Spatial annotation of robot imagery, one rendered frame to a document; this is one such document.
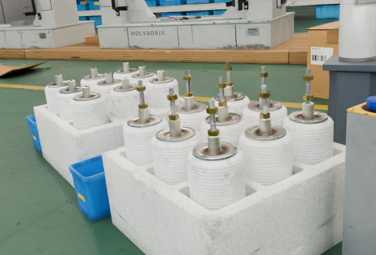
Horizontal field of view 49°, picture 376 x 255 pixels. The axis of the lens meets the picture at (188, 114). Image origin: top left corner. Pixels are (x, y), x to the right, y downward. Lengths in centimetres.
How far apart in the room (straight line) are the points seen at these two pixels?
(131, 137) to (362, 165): 44
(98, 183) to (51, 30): 294
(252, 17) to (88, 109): 190
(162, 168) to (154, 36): 243
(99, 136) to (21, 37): 310
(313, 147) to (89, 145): 57
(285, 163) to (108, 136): 53
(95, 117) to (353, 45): 68
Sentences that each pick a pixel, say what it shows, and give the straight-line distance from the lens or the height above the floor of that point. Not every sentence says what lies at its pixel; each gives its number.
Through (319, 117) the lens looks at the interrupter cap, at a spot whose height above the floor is 25.
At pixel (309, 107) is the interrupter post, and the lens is 83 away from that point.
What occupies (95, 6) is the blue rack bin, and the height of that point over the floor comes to 31.
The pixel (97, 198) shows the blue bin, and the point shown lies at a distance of 101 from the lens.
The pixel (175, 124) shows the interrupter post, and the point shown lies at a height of 27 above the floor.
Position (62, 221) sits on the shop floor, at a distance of 107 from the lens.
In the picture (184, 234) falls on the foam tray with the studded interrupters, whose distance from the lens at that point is 71.
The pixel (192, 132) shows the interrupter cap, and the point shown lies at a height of 25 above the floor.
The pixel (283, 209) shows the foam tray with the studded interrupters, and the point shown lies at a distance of 74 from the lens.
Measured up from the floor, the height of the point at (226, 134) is 24.
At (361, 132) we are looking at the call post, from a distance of 69.
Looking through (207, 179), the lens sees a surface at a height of 22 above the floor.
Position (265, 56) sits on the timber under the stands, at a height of 5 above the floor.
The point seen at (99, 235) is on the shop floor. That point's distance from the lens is 99.
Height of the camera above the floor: 52
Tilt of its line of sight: 17 degrees down
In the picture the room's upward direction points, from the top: 5 degrees counter-clockwise
